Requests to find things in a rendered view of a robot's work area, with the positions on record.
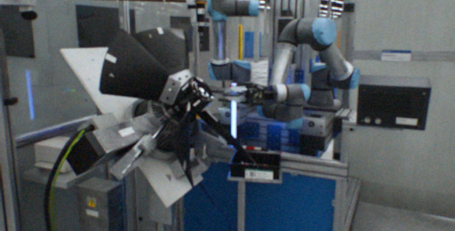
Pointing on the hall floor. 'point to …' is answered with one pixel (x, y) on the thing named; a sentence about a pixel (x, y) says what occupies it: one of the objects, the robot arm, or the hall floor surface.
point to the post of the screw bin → (241, 205)
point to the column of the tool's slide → (9, 171)
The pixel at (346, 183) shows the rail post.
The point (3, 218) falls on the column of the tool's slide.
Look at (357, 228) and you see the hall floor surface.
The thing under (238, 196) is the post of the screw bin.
